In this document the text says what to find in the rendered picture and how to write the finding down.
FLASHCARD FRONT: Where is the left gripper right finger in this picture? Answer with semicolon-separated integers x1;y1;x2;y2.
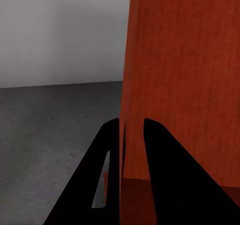
143;118;240;225

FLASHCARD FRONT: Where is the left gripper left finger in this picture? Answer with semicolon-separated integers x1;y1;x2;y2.
43;118;120;225

